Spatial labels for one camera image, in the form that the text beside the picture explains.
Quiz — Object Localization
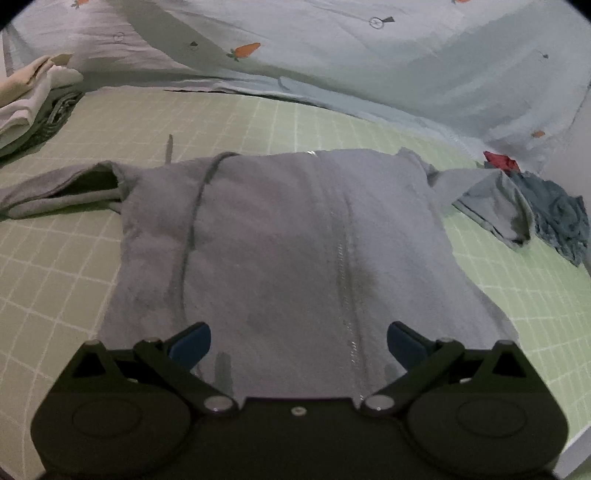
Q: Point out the plaid folded garment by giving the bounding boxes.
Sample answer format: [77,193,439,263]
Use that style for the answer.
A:
[0,90,86,158]

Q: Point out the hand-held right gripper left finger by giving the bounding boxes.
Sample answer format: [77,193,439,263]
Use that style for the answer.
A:
[65,322,240,416]

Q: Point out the white folded garment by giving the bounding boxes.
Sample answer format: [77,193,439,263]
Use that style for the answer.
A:
[0,65,84,148]

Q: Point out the green grid mat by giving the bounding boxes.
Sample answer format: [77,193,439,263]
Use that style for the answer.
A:
[0,85,591,480]

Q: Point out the red cloth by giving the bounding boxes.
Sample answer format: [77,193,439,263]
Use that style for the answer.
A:
[483,150,520,174]

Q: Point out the blue denim garment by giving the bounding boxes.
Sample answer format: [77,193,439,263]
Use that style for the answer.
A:
[510,173,589,268]

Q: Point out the carrot print bed sheet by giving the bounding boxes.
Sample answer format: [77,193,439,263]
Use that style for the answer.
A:
[0,0,591,174]

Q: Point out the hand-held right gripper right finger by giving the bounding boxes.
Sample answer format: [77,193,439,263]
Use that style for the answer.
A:
[361,322,536,418]

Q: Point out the blue-grey garment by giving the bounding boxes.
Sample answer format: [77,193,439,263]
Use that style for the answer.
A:
[450,168,536,251]

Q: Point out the beige folded garment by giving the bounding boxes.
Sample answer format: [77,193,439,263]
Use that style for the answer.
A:
[0,53,75,109]

